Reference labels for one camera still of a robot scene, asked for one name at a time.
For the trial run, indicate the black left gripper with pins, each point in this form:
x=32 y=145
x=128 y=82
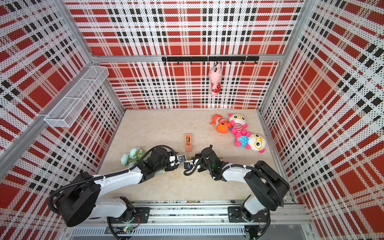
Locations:
x=171 y=153

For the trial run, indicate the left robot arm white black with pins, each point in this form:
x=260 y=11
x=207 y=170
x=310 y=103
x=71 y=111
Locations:
x=82 y=199

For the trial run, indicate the white wire mesh basket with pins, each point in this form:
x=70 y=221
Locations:
x=68 y=109

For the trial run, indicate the pink striped owl plush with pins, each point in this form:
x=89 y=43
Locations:
x=239 y=125

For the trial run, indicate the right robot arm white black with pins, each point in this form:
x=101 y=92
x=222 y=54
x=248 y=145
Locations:
x=267 y=186

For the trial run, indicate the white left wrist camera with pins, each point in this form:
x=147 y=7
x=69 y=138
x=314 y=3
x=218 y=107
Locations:
x=176 y=160

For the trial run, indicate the orange tape dispenser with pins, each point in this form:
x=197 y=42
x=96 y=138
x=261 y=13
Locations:
x=188 y=148

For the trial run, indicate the white rose bouquet green stems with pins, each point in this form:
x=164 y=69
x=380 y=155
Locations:
x=136 y=158

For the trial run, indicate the orange fish plush toy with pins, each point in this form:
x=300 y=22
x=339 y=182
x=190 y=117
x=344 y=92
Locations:
x=221 y=124

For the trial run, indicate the white blue owl plush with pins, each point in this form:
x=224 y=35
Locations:
x=251 y=141

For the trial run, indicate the black hook rail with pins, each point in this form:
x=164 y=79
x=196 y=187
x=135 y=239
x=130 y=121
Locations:
x=215 y=59

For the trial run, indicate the pink hanging plush toy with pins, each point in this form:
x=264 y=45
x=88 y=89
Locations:
x=215 y=77

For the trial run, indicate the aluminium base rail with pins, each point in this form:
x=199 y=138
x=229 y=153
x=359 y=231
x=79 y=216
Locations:
x=202 y=218

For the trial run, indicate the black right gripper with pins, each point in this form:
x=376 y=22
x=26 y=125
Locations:
x=198 y=156

